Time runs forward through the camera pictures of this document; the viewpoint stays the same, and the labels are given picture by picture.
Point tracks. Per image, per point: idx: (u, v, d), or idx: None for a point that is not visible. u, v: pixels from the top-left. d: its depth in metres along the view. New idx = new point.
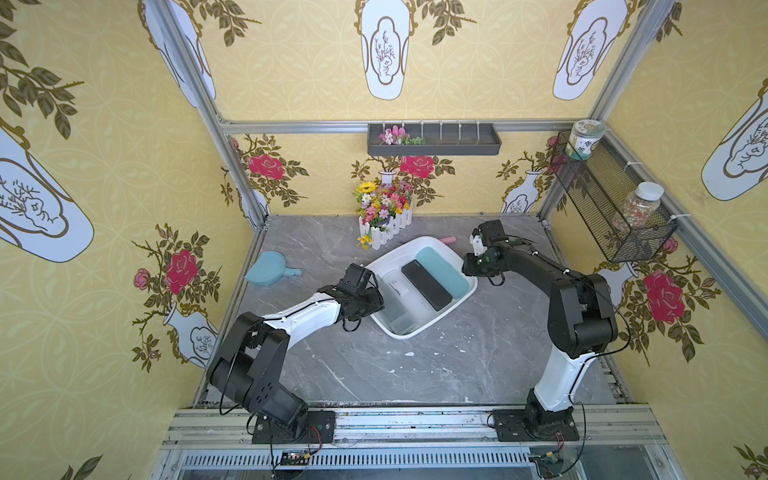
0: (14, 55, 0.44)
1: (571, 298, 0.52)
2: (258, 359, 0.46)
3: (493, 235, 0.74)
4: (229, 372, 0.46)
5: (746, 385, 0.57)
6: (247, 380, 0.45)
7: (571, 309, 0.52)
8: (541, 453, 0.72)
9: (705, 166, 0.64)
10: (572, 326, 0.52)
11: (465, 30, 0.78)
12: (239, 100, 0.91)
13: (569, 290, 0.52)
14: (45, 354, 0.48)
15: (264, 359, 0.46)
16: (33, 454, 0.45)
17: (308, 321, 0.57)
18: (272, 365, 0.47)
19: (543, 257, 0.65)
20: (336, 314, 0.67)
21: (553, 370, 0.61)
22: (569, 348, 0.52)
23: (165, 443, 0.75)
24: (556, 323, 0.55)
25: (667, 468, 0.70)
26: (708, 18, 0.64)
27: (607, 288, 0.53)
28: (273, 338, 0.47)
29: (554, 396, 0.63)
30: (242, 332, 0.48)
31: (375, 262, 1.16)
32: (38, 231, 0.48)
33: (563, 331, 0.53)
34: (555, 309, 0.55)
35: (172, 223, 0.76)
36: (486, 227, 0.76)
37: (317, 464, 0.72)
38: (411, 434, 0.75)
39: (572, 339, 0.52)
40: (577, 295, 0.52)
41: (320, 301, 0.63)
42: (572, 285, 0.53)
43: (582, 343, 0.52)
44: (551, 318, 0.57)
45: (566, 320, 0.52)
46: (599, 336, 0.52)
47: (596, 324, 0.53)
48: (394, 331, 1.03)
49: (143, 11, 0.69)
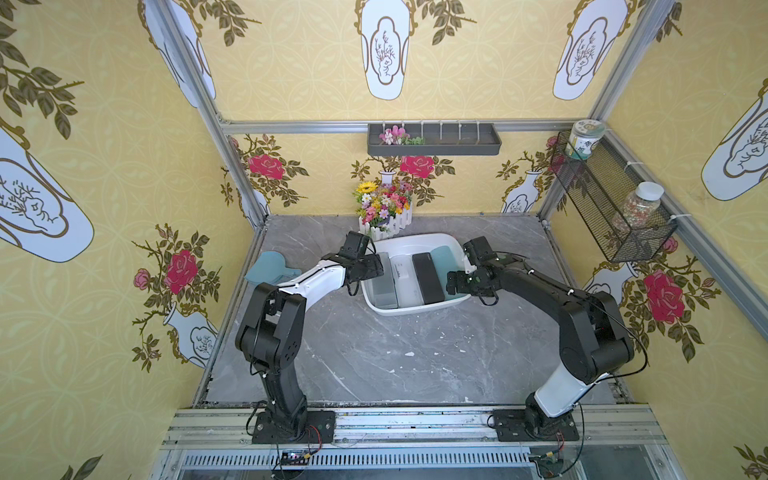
0: (14, 54, 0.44)
1: (584, 322, 0.48)
2: (281, 322, 0.50)
3: (481, 255, 0.79)
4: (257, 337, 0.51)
5: (746, 385, 0.57)
6: (274, 342, 0.50)
7: (587, 335, 0.48)
8: (541, 453, 0.72)
9: (706, 165, 0.64)
10: (589, 353, 0.48)
11: (465, 30, 0.78)
12: (239, 100, 0.91)
13: (580, 315, 0.48)
14: (45, 353, 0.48)
15: (287, 321, 0.50)
16: (33, 454, 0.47)
17: (319, 285, 0.62)
18: (295, 326, 0.52)
19: (542, 276, 0.61)
20: (343, 277, 0.72)
21: (555, 376, 0.60)
22: (588, 375, 0.48)
23: (165, 442, 0.75)
24: (573, 351, 0.50)
25: (667, 468, 0.70)
26: (708, 18, 0.64)
27: (615, 306, 0.49)
28: (292, 301, 0.51)
29: (559, 404, 0.61)
30: (261, 299, 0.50)
31: (384, 243, 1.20)
32: (38, 231, 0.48)
33: (580, 359, 0.48)
34: (569, 336, 0.50)
35: (172, 223, 0.76)
36: (473, 247, 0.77)
37: (317, 464, 0.72)
38: (411, 434, 0.75)
39: (591, 366, 0.48)
40: (588, 319, 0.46)
41: (327, 266, 0.67)
42: (581, 308, 0.49)
43: (600, 369, 0.48)
44: (566, 346, 0.51)
45: (583, 347, 0.48)
46: (617, 359, 0.48)
47: (612, 348, 0.49)
48: (374, 302, 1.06)
49: (143, 11, 0.69)
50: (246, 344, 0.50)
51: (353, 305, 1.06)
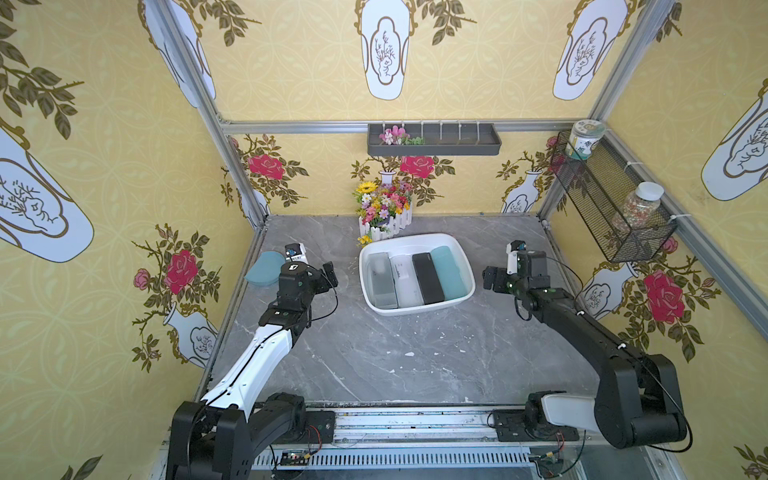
0: (14, 55, 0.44)
1: (630, 386, 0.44)
2: (220, 445, 0.40)
3: (533, 278, 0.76)
4: (191, 469, 0.41)
5: (746, 386, 0.57)
6: (215, 470, 0.40)
7: (630, 399, 0.43)
8: (541, 453, 0.72)
9: (705, 166, 0.64)
10: (628, 418, 0.43)
11: (465, 30, 0.78)
12: (239, 100, 0.91)
13: (627, 376, 0.43)
14: (45, 354, 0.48)
15: (227, 442, 0.40)
16: (33, 454, 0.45)
17: (260, 370, 0.51)
18: (239, 442, 0.42)
19: (589, 318, 0.57)
20: (290, 338, 0.61)
21: (577, 401, 0.55)
22: (623, 442, 0.43)
23: (165, 443, 0.75)
24: (612, 414, 0.43)
25: (667, 468, 0.70)
26: (708, 18, 0.64)
27: (671, 376, 0.43)
28: (228, 417, 0.41)
29: (562, 419, 0.60)
30: (187, 424, 0.41)
31: (384, 242, 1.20)
32: (38, 231, 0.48)
33: (618, 422, 0.43)
34: (610, 394, 0.43)
35: (172, 223, 0.76)
36: (531, 264, 0.71)
37: (317, 464, 0.72)
38: (411, 434, 0.75)
39: (628, 432, 0.43)
40: (636, 383, 0.47)
41: (267, 341, 0.55)
42: (630, 369, 0.46)
43: (639, 440, 0.43)
44: (605, 404, 0.45)
45: (623, 410, 0.43)
46: (661, 433, 0.43)
47: (658, 422, 0.43)
48: (374, 302, 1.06)
49: (143, 11, 0.69)
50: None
51: (353, 305, 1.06)
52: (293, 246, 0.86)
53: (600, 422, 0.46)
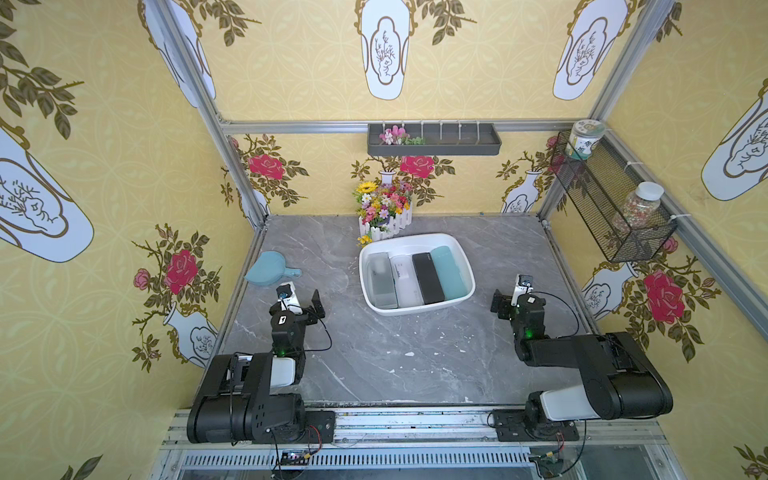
0: (14, 55, 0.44)
1: (597, 351, 0.49)
2: (249, 384, 0.46)
3: (527, 323, 0.76)
4: (218, 410, 0.44)
5: (746, 385, 0.57)
6: (240, 413, 0.44)
7: (602, 363, 0.48)
8: (541, 453, 0.72)
9: (705, 165, 0.64)
10: (604, 377, 0.47)
11: (465, 30, 0.78)
12: (239, 100, 0.91)
13: (592, 345, 0.50)
14: (45, 354, 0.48)
15: (255, 383, 0.47)
16: (33, 454, 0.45)
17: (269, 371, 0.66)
18: (262, 388, 0.48)
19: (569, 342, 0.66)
20: (292, 375, 0.69)
21: (572, 391, 0.56)
22: (613, 408, 0.44)
23: (165, 443, 0.75)
24: (596, 386, 0.46)
25: (667, 468, 0.70)
26: (708, 18, 0.64)
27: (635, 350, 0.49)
28: (259, 360, 0.49)
29: (561, 415, 0.60)
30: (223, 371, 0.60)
31: (383, 242, 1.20)
32: (38, 231, 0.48)
33: (601, 385, 0.46)
34: (588, 367, 0.48)
35: (172, 223, 0.76)
36: (527, 309, 0.74)
37: (317, 464, 0.72)
38: (411, 434, 0.75)
39: (610, 389, 0.45)
40: (603, 352, 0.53)
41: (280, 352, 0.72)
42: (594, 342, 0.50)
43: (624, 398, 0.44)
44: (590, 385, 0.48)
45: (600, 374, 0.47)
46: (642, 394, 0.45)
47: (637, 383, 0.46)
48: (375, 303, 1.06)
49: (143, 11, 0.69)
50: (204, 423, 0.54)
51: (353, 305, 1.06)
52: (286, 288, 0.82)
53: (594, 407, 0.47)
